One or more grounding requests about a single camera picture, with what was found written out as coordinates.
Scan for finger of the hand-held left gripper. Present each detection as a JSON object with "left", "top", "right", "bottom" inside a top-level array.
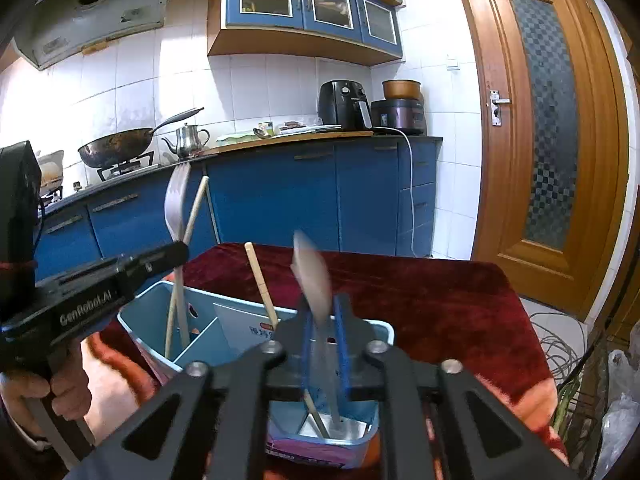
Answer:
[{"left": 117, "top": 241, "right": 190, "bottom": 282}]

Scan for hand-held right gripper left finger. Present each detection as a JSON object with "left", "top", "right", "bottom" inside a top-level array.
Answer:
[{"left": 65, "top": 294, "right": 316, "bottom": 480}]

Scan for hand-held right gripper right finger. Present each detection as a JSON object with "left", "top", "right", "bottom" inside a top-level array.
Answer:
[{"left": 333, "top": 293, "right": 582, "bottom": 480}]

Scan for light blue utensil box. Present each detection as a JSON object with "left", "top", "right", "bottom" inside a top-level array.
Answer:
[{"left": 117, "top": 280, "right": 396, "bottom": 471}]

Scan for metal spatula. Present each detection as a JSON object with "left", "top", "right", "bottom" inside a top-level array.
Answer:
[{"left": 164, "top": 162, "right": 194, "bottom": 348}]

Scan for wooden spoon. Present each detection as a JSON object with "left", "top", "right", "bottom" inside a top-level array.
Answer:
[{"left": 291, "top": 230, "right": 344, "bottom": 423}]

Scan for person's left forearm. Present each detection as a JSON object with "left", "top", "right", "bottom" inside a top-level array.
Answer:
[{"left": 0, "top": 410, "right": 71, "bottom": 480}]

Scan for person's left hand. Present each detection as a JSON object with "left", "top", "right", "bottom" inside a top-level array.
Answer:
[{"left": 0, "top": 347, "right": 94, "bottom": 442}]

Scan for white cooking pot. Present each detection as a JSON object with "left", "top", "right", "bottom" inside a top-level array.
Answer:
[{"left": 37, "top": 150, "right": 66, "bottom": 194}]

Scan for cream chopstick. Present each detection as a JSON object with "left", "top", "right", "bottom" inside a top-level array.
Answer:
[{"left": 244, "top": 241, "right": 332, "bottom": 439}]

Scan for gas stove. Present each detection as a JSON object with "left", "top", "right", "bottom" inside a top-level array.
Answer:
[{"left": 40, "top": 152, "right": 162, "bottom": 206}]

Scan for red and peach blanket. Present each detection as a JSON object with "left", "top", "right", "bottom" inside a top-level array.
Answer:
[{"left": 82, "top": 242, "right": 571, "bottom": 480}]

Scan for black wok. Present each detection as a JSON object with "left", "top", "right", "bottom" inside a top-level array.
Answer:
[{"left": 77, "top": 106, "right": 205, "bottom": 169}]

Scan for metal kettle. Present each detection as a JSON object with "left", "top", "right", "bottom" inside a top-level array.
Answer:
[{"left": 161, "top": 123, "right": 211, "bottom": 159}]

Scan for blue lower cabinets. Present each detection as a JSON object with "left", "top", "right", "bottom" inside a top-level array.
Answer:
[{"left": 35, "top": 137, "right": 444, "bottom": 281}]

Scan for wooden cutting board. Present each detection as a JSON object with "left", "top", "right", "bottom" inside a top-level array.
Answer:
[{"left": 202, "top": 130, "right": 375, "bottom": 154}]

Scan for white plate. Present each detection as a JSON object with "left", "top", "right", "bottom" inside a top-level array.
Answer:
[{"left": 277, "top": 124, "right": 342, "bottom": 135}]

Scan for grey range hood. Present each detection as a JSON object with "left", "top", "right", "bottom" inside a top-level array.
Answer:
[{"left": 12, "top": 0, "right": 176, "bottom": 71}]

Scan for wooden door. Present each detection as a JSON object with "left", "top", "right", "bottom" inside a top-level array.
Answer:
[{"left": 451, "top": 0, "right": 633, "bottom": 321}]

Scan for dark rice cooker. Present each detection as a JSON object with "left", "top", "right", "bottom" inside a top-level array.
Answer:
[{"left": 371, "top": 98, "right": 427, "bottom": 136}]

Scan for black air fryer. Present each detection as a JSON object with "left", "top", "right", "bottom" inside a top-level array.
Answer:
[{"left": 318, "top": 80, "right": 373, "bottom": 132}]

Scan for brown inner pot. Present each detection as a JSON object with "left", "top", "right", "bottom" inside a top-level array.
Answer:
[{"left": 382, "top": 79, "right": 422, "bottom": 101}]

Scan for clear plastic bag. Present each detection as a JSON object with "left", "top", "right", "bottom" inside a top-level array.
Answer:
[{"left": 592, "top": 350, "right": 640, "bottom": 480}]

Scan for white power cable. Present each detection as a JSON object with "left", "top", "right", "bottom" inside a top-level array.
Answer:
[{"left": 374, "top": 127, "right": 419, "bottom": 257}]

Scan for grey cable coil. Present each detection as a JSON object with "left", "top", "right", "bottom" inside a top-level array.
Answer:
[{"left": 527, "top": 310, "right": 601, "bottom": 401}]

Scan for black wire rack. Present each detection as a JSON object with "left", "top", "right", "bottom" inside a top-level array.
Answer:
[{"left": 570, "top": 320, "right": 617, "bottom": 480}]

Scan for metal door handle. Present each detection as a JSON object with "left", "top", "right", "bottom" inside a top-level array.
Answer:
[{"left": 489, "top": 90, "right": 512, "bottom": 127}]

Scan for glass door wall cabinet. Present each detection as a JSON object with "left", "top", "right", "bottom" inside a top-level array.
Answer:
[{"left": 207, "top": 0, "right": 405, "bottom": 67}]

